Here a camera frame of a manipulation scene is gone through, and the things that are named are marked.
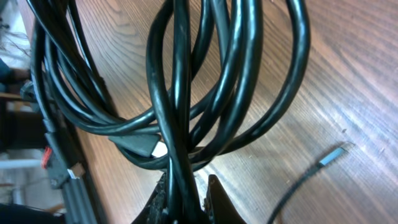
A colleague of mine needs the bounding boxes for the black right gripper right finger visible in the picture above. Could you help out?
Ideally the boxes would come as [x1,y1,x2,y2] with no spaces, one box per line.
[205,174,246,224]

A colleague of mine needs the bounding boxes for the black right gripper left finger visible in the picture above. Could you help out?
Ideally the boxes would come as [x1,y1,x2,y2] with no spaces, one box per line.
[132,173,169,224]

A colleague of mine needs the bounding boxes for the black thin USB cable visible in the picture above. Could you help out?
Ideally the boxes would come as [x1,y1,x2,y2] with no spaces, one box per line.
[266,146,346,224]

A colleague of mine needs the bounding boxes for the black USB cable bundle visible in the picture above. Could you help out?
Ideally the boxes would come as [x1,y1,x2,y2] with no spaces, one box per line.
[26,0,312,224]

